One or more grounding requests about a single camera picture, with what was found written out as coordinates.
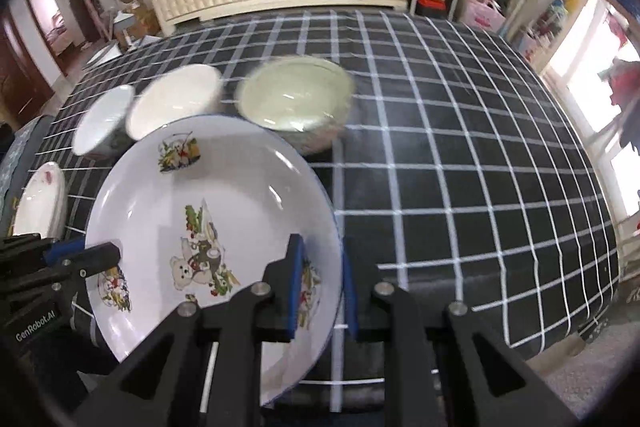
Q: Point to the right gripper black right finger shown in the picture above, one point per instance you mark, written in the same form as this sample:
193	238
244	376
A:
442	367

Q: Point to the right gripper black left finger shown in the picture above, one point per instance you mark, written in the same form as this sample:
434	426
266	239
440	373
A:
202	365

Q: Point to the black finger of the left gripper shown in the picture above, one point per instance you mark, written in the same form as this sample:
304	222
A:
72	250
106	256

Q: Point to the white plate pink flowers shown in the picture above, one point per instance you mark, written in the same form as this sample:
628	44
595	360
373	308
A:
42	207

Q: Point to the white plate with bear cartoon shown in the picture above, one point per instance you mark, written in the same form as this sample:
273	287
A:
197	209

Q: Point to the small white bowl red emblem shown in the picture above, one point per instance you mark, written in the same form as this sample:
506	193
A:
101	132

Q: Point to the plain white bowl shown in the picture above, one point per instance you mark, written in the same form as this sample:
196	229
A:
186	91

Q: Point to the black white grid tablecloth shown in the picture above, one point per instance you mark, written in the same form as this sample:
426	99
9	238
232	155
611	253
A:
457	173

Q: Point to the green bowl black floral pattern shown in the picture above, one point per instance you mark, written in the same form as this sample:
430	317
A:
304	99

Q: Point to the pink gift bag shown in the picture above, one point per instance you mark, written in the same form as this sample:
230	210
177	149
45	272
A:
483	14

